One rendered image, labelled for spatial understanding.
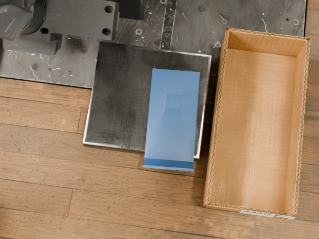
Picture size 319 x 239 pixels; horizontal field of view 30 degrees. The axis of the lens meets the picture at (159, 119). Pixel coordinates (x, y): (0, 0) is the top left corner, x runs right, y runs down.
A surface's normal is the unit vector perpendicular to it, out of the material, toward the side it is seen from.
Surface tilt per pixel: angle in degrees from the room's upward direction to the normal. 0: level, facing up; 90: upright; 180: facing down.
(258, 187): 0
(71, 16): 24
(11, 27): 90
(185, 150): 0
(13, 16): 90
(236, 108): 0
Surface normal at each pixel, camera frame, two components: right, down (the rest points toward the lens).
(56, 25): -0.04, 0.16
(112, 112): 0.00, -0.25
